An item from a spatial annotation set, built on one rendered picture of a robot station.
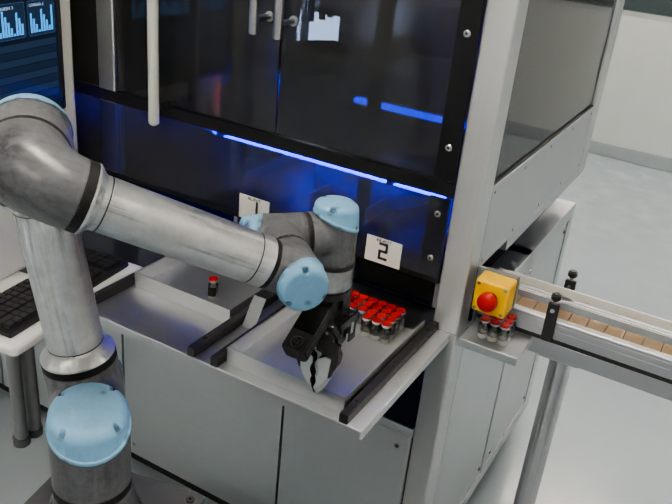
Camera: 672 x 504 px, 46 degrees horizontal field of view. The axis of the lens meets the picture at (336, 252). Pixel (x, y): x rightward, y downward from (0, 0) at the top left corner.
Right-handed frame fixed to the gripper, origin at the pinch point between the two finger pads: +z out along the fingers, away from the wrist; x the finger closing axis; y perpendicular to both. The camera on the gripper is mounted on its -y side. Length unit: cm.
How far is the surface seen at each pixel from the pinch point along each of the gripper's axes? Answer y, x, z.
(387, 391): 12.0, -9.3, 3.6
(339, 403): 1.0, -5.0, 1.7
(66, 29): 31, 92, -44
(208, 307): 12.6, 33.5, 1.5
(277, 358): 8.1, 13.0, 3.4
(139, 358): 39, 78, 46
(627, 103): 499, 32, 49
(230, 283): 26.7, 38.4, 3.4
